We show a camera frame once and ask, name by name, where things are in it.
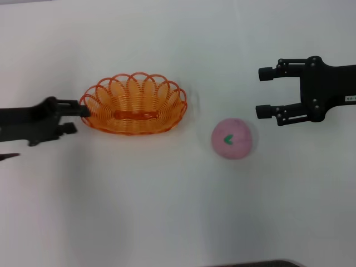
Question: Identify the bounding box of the orange woven plastic basket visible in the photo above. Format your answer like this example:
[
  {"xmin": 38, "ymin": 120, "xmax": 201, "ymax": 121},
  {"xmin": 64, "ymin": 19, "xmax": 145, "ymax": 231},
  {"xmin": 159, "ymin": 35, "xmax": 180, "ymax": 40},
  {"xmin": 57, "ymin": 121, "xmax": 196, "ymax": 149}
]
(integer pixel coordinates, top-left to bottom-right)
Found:
[{"xmin": 79, "ymin": 72, "xmax": 189, "ymax": 136}]

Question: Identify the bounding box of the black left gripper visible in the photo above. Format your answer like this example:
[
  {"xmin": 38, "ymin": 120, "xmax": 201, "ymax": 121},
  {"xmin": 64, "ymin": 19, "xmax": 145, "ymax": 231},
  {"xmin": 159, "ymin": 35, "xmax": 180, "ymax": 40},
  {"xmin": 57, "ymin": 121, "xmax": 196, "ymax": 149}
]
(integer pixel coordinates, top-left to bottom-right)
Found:
[{"xmin": 0, "ymin": 96, "xmax": 91, "ymax": 147}]

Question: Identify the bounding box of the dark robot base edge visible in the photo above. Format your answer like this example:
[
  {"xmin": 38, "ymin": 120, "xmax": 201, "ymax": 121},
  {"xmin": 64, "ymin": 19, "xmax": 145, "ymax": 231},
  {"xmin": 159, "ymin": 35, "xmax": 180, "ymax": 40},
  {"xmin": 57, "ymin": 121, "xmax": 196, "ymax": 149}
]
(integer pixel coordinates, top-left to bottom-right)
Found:
[{"xmin": 202, "ymin": 259, "xmax": 300, "ymax": 267}]

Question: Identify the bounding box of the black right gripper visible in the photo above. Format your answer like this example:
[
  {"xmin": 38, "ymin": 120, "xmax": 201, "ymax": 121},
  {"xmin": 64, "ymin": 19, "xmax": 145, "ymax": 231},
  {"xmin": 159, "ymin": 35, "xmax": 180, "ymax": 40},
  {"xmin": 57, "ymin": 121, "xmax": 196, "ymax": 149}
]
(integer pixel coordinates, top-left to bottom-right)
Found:
[{"xmin": 255, "ymin": 55, "xmax": 356, "ymax": 127}]

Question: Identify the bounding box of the pink toy peach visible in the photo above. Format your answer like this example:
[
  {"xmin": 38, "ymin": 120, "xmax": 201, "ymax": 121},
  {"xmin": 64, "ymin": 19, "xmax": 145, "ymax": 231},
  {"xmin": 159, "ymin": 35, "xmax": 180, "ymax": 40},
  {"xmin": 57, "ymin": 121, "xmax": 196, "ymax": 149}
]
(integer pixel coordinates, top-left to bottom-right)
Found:
[{"xmin": 210, "ymin": 117, "xmax": 254, "ymax": 161}]

